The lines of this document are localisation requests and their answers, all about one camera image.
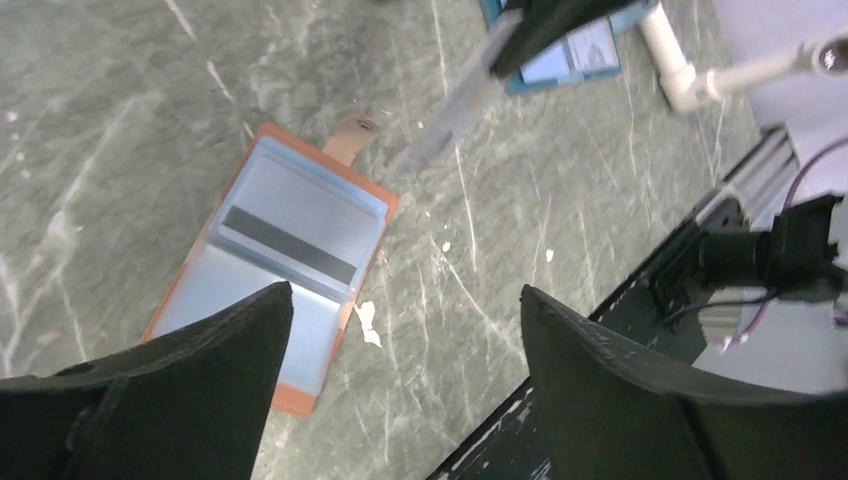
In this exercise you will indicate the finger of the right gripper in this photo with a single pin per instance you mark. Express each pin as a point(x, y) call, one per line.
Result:
point(539, 23)

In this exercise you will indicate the white credit card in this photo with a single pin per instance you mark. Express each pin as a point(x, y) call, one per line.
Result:
point(464, 106)

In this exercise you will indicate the grey credit card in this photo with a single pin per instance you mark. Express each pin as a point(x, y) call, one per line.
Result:
point(298, 223)

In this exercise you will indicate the white pvc pipe frame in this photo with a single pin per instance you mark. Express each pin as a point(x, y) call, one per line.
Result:
point(686, 89)

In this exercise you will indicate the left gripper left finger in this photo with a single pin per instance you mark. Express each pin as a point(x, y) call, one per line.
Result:
point(191, 404)

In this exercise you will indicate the aluminium rail frame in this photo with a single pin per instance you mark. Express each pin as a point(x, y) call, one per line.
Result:
point(756, 180)

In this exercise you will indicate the black base bar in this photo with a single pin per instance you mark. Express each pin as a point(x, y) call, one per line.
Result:
point(657, 307)

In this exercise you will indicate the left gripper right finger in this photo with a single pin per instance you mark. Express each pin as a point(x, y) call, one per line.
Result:
point(614, 409)

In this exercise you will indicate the blue card holder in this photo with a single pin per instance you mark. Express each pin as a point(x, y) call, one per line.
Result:
point(586, 53)

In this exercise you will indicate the brown card holder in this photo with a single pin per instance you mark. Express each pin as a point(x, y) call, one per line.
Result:
point(218, 272)

